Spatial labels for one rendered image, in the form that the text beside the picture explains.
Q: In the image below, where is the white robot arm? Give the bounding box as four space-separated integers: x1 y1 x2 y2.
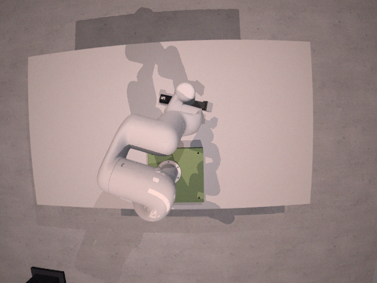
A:
97 83 213 222

